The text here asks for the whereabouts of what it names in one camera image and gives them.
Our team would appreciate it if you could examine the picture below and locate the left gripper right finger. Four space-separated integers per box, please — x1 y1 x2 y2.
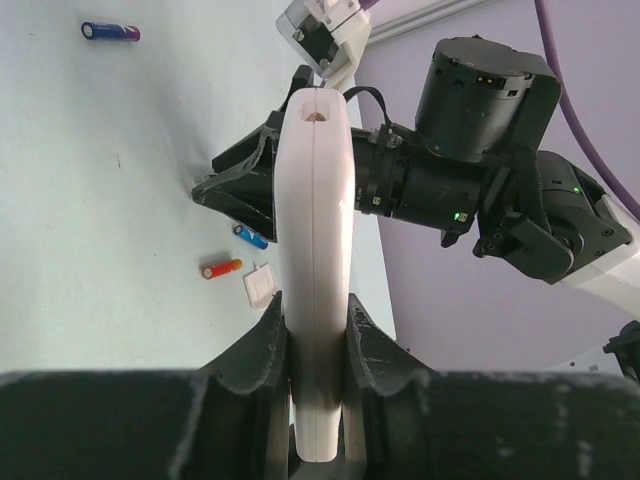
343 296 639 479

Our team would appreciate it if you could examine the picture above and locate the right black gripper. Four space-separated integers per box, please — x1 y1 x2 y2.
191 111 415 242

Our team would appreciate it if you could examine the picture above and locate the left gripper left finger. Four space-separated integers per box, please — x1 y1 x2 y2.
1 297 289 479

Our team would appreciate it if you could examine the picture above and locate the red white remote control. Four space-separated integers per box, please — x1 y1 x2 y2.
274 88 356 463

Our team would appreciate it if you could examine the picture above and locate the white battery cover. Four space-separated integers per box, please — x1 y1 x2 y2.
244 264 278 310

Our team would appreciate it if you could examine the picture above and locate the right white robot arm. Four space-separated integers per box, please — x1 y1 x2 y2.
191 36 633 393

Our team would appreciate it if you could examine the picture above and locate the red orange battery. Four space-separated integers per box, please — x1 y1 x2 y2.
201 259 243 280

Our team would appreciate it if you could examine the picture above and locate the blue purple battery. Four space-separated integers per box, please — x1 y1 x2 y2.
81 21 141 42

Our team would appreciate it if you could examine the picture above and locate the right aluminium frame post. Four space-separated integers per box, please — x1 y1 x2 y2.
367 0 487 48

